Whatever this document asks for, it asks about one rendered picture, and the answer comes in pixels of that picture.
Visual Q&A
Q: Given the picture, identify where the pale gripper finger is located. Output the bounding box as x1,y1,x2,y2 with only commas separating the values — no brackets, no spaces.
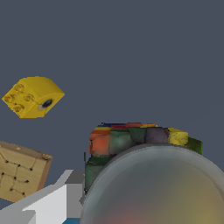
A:
0,169,86,224

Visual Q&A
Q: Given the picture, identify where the wooden board with holes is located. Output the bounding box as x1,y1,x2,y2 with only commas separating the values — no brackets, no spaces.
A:
0,141,53,203

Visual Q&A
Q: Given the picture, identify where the yellow toy brick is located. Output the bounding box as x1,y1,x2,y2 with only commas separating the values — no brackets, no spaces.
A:
1,76,66,119

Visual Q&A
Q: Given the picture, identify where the translucent grey dome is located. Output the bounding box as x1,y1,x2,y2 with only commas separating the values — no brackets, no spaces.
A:
80,143,224,224

